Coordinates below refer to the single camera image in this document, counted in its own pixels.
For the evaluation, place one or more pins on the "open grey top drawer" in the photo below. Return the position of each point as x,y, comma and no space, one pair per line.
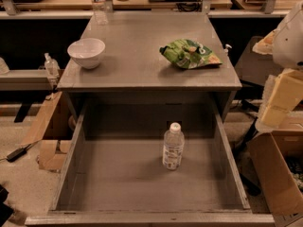
113,174

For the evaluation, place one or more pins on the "cardboard box right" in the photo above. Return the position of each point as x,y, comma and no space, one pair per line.
268,152

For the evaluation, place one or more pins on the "cardboard box left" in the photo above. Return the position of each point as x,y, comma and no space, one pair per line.
50,130

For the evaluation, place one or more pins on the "grey cabinet counter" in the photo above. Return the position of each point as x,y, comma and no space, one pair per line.
132,59

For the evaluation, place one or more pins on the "cardboard box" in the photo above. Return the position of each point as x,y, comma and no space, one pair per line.
50,130
268,152

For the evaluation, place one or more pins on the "background clear water bottle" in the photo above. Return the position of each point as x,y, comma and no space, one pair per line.
100,11

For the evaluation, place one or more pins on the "dark chair right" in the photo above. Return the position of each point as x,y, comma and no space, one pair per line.
253,69

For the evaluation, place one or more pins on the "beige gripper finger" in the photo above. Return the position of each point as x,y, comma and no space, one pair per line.
272,116
288,90

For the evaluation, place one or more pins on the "small pump bottle right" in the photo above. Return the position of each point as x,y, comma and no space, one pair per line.
227,48

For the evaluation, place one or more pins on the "white ceramic bowl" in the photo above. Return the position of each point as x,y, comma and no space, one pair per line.
87,52

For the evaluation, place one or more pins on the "green chip bag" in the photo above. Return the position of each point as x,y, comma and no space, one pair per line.
188,54

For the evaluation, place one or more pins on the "small sanitizer bottle left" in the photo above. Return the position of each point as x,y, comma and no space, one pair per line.
51,66

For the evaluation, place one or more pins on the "black power adapter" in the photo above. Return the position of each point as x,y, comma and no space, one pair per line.
17,153

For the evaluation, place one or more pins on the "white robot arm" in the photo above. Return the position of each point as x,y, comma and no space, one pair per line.
288,43

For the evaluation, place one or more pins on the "clear plastic water bottle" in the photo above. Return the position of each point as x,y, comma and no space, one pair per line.
174,141

